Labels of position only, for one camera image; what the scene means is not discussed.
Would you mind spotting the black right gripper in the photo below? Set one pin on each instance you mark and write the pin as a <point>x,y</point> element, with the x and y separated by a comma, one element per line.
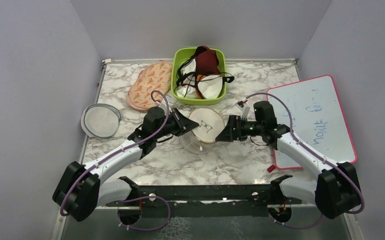
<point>227,134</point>

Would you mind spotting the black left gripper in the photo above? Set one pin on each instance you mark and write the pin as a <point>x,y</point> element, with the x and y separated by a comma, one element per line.
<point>184,124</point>

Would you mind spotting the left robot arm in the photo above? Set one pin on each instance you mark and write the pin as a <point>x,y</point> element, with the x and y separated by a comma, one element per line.
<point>83,187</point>

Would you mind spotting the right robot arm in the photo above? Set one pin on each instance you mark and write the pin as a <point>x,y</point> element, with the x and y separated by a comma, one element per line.
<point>336,189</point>

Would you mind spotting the maroon bra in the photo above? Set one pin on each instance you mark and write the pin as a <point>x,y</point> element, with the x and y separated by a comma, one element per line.
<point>206,60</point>

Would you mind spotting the grey rimmed round laundry bag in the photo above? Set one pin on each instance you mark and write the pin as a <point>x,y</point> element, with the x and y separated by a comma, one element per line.
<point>100,120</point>

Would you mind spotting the red marker cap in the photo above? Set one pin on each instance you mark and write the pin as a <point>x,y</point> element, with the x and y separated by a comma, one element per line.
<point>271,168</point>

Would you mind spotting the pink framed whiteboard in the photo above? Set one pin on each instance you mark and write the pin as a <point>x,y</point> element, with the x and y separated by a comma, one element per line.
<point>313,109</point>

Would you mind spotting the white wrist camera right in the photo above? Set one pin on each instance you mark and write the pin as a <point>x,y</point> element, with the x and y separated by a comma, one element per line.
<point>244,107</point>

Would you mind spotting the white bra with black straps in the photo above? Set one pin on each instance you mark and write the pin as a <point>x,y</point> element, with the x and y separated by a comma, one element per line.
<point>186,79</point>

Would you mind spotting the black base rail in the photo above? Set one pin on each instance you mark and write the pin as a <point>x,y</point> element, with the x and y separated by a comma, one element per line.
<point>196,201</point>

